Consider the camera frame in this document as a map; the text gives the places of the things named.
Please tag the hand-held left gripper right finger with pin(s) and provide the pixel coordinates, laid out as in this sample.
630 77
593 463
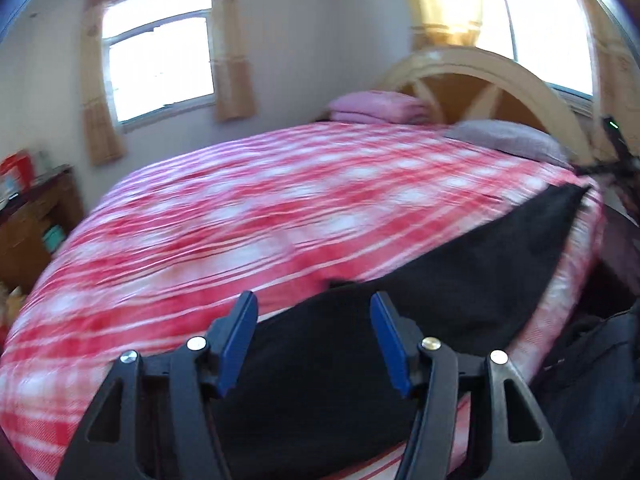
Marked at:
392 345

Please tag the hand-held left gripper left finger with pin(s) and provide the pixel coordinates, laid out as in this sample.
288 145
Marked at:
240 340

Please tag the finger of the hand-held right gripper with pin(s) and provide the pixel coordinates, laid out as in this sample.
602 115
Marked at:
597 169

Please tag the black pants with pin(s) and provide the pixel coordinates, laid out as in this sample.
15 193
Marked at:
450 280

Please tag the grey pillow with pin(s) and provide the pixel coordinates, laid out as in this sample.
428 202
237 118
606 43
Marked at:
505 140

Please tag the red plaid bed sheet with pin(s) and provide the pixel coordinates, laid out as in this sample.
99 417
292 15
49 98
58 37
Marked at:
250 210

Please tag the cream wooden headboard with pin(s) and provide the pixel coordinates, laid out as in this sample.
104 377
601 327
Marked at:
505 67

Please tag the black bag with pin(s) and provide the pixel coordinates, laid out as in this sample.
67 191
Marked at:
600 360

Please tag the teal box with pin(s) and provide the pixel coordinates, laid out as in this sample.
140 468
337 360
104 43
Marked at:
53 239

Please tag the beige curtain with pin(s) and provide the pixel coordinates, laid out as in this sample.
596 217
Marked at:
97 100
232 60
445 0

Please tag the pink pillow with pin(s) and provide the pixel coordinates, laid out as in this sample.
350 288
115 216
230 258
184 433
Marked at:
375 105

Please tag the brown wooden cabinet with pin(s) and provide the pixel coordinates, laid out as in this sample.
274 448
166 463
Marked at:
30 240

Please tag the red box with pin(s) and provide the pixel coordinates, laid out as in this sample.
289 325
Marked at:
15 172

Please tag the window with white frame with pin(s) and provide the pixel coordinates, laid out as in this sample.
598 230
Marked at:
545 25
160 50

